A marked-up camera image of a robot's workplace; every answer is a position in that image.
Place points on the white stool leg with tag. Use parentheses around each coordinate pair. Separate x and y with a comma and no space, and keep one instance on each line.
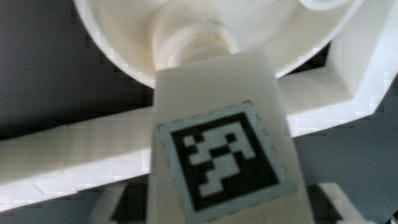
(227,178)

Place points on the white round stool seat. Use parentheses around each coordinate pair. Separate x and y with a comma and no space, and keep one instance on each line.
(154,32)

